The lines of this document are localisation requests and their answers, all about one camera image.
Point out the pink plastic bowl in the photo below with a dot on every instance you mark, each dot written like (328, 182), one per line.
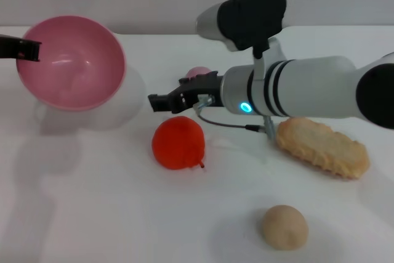
(74, 66)

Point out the orange toy fruit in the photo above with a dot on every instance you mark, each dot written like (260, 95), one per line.
(178, 143)

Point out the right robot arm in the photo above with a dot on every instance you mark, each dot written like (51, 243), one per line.
(307, 87)

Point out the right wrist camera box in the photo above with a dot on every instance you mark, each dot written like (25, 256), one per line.
(249, 19)

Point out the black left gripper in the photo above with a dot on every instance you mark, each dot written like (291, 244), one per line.
(9, 47)

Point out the round beige toy bun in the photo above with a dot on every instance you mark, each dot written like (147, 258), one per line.
(284, 227)

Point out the pink toy peach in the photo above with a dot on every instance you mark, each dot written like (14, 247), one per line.
(198, 71)

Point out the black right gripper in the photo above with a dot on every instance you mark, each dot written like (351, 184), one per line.
(200, 90)

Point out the long toy bread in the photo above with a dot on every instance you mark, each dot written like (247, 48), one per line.
(323, 149)

